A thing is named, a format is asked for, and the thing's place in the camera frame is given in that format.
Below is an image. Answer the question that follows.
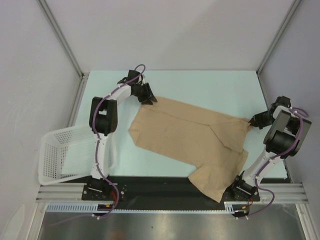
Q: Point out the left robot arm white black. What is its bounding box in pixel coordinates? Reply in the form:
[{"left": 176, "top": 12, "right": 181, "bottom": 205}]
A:
[{"left": 89, "top": 68, "right": 157, "bottom": 180}]

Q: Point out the slotted cable duct rail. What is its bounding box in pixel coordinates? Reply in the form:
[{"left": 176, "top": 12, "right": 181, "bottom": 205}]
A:
[{"left": 46, "top": 203, "right": 248, "bottom": 216}]

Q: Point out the white perforated plastic basket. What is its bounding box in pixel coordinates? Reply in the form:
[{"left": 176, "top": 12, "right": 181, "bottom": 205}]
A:
[{"left": 37, "top": 124, "right": 118, "bottom": 186}]

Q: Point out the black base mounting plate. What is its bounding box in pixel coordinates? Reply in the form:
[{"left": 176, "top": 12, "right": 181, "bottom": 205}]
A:
[{"left": 51, "top": 174, "right": 292, "bottom": 205}]

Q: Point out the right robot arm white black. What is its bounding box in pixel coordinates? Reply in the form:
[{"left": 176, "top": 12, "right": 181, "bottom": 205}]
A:
[{"left": 230, "top": 96, "right": 312, "bottom": 201}]

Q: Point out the right aluminium frame post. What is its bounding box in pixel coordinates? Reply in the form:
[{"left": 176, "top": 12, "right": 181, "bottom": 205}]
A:
[{"left": 256, "top": 0, "right": 303, "bottom": 77}]

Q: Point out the beige t shirt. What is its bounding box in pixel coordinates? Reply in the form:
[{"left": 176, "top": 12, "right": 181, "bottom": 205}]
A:
[{"left": 129, "top": 97, "right": 251, "bottom": 202}]

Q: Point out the aluminium front rail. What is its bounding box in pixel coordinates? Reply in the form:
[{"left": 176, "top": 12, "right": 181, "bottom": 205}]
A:
[{"left": 36, "top": 183, "right": 309, "bottom": 204}]

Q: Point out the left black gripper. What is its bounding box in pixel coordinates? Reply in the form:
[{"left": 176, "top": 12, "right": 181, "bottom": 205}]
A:
[{"left": 132, "top": 83, "right": 157, "bottom": 106}]

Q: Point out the left aluminium frame post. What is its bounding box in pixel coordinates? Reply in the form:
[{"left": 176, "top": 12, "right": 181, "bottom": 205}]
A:
[{"left": 36, "top": 0, "right": 85, "bottom": 79}]

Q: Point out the aluminium frame post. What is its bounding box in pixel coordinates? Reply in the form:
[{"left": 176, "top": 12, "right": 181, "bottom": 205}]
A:
[
  {"left": 256, "top": 0, "right": 303, "bottom": 77},
  {"left": 36, "top": 0, "right": 85, "bottom": 79}
]

